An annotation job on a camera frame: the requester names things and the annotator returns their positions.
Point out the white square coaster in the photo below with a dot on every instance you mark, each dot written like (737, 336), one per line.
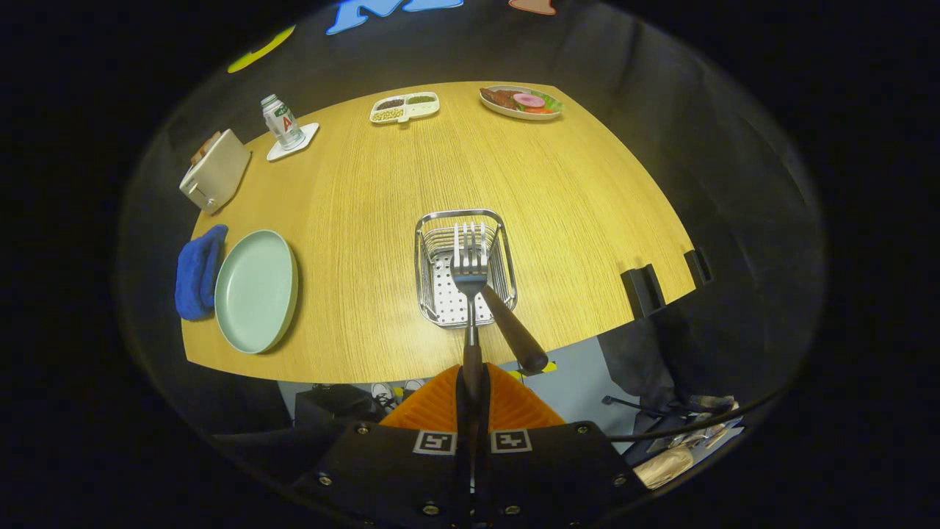
(307, 136)

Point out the small plastic drink bottle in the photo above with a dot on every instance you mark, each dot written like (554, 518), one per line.
(283, 125)

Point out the white divided bean dish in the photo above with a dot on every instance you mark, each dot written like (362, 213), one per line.
(404, 107)

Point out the white plate of food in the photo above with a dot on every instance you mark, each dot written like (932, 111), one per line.
(521, 101)

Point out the shiny crumpled bag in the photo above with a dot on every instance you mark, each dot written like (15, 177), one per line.
(698, 433)

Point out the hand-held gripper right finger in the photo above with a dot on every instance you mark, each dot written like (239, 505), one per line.
(551, 470)

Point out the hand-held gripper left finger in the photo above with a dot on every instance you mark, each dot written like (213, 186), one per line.
(396, 470)

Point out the cream toaster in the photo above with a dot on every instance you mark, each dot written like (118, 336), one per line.
(219, 176)

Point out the black table clamp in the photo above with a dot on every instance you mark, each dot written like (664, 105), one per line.
(698, 267)
(642, 290)

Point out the pale green plate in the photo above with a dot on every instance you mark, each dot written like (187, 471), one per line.
(257, 294)

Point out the toasted bread slice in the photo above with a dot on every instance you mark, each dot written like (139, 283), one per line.
(200, 153)
(211, 141)

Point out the blue cloth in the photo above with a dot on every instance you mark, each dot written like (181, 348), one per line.
(197, 272)

